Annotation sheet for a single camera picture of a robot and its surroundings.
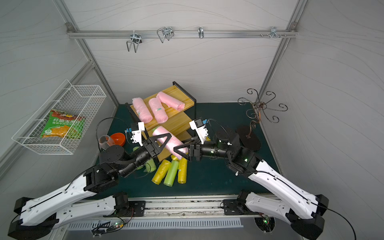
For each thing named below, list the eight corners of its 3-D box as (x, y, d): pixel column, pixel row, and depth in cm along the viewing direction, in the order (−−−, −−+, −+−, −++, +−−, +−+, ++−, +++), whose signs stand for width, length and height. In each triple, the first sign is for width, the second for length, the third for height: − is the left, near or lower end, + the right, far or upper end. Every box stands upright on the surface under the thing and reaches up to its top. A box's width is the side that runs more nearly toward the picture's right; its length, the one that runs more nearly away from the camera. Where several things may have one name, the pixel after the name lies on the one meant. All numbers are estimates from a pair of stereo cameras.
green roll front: (164, 185, 82) (163, 183, 80) (172, 161, 91) (171, 159, 89) (172, 187, 82) (172, 185, 79) (179, 163, 91) (179, 160, 88)
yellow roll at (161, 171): (151, 181, 84) (149, 179, 80) (165, 160, 92) (163, 157, 88) (159, 186, 82) (158, 183, 79) (172, 164, 90) (171, 161, 87)
